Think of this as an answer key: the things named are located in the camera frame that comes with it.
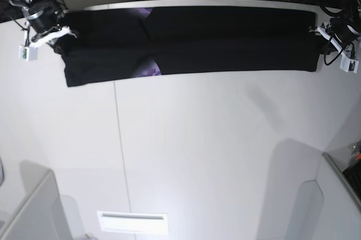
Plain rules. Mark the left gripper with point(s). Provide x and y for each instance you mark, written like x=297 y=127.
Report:
x=339 y=33

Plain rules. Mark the black T-shirt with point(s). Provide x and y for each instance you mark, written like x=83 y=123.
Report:
x=125 y=43

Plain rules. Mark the black keyboard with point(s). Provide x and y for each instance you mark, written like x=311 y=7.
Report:
x=353 y=176

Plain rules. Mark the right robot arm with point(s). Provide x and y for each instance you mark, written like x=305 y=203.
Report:
x=23 y=3

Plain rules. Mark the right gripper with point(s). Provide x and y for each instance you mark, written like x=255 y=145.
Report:
x=45 y=18

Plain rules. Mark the white left monitor stand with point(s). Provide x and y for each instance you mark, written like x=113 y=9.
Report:
x=40 y=215

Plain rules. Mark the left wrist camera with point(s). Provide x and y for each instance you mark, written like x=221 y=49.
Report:
x=349 y=65

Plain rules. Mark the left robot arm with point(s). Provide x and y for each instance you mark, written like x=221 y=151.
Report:
x=341 y=9

